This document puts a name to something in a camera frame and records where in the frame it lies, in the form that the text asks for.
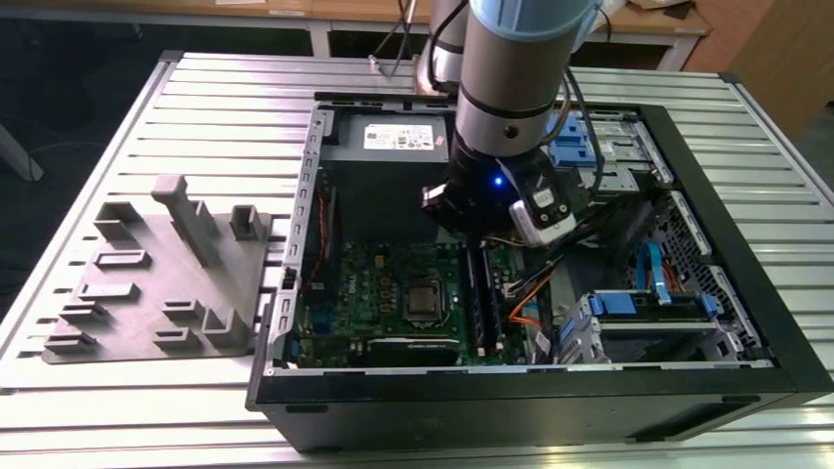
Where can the hard disk in blue carrier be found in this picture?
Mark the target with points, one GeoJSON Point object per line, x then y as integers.
{"type": "Point", "coordinates": [616, 305]}

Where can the black PC case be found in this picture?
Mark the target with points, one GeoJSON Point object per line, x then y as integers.
{"type": "Point", "coordinates": [457, 415]}

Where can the grey parts rack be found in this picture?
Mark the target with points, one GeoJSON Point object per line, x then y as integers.
{"type": "Point", "coordinates": [170, 273]}

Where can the brown wooden cabinet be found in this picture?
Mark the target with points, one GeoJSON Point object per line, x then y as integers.
{"type": "Point", "coordinates": [769, 49]}

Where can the wooden desk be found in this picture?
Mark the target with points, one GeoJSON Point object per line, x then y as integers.
{"type": "Point", "coordinates": [652, 22]}

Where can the grey power supply unit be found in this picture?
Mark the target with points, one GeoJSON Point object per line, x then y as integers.
{"type": "Point", "coordinates": [372, 195]}

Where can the blue drive cage latch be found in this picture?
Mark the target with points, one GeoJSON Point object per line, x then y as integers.
{"type": "Point", "coordinates": [573, 154]}

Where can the silver CPU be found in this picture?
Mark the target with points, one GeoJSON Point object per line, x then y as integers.
{"type": "Point", "coordinates": [424, 299]}

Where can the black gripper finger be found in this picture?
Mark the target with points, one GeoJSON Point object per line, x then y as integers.
{"type": "Point", "coordinates": [436, 202]}

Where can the metal drive cage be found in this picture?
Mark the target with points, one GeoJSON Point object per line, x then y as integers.
{"type": "Point", "coordinates": [620, 183]}

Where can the black graphics card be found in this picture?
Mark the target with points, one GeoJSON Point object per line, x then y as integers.
{"type": "Point", "coordinates": [410, 349]}

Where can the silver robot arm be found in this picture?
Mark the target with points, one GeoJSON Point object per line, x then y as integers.
{"type": "Point", "coordinates": [509, 73]}

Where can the green motherboard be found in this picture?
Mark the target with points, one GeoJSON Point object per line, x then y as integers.
{"type": "Point", "coordinates": [365, 273]}

